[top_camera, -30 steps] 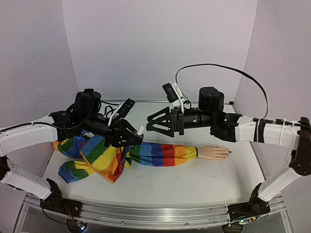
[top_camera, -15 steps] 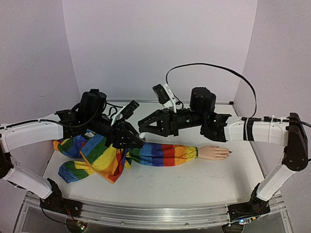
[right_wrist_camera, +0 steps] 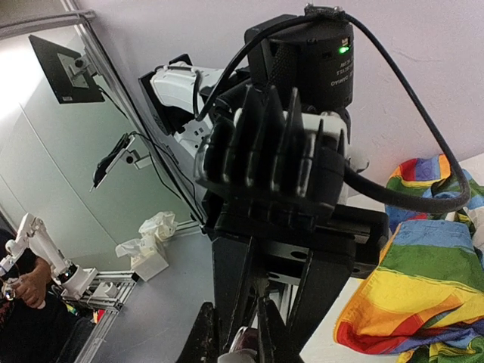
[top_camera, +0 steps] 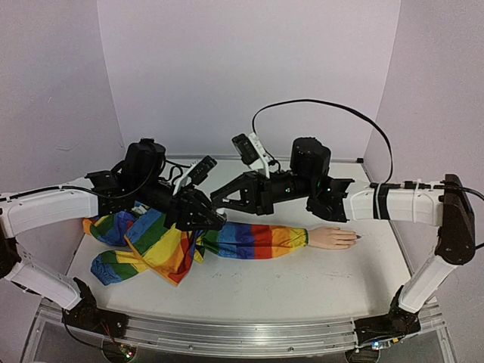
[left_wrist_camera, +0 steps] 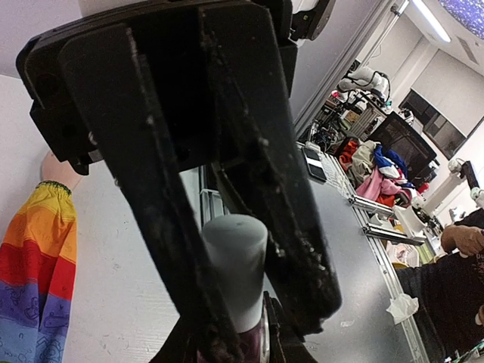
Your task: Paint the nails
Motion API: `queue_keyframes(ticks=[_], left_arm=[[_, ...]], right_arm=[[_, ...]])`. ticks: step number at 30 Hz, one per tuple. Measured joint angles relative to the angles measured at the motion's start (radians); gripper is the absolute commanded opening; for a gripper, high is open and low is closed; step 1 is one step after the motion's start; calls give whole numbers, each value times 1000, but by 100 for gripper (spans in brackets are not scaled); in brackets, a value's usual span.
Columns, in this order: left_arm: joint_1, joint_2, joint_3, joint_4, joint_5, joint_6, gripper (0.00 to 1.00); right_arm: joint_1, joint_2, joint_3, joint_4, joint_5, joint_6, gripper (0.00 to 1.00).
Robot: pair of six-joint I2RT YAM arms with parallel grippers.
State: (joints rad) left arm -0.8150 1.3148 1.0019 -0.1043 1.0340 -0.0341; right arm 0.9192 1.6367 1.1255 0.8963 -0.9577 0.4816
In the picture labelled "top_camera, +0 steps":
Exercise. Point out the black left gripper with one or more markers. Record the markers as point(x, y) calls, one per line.
point(185, 210)

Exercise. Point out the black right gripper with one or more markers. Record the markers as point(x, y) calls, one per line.
point(261, 193)

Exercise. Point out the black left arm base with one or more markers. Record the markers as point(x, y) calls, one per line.
point(86, 315)

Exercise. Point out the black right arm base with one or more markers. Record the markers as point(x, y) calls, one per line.
point(396, 323)

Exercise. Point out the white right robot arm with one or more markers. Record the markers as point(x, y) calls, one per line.
point(441, 205)

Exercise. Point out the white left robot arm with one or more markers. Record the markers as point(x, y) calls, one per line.
point(40, 227)

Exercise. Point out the rainbow striped jacket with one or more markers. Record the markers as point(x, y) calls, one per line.
point(139, 241)

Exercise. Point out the mannequin hand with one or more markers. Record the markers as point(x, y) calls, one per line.
point(330, 238)

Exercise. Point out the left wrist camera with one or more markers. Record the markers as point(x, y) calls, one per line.
point(195, 174)

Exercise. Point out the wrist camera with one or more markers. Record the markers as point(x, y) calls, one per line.
point(253, 154)
point(195, 174)

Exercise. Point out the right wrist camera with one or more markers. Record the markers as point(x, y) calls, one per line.
point(253, 154)

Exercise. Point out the aluminium front rail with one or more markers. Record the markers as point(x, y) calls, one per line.
point(238, 339)

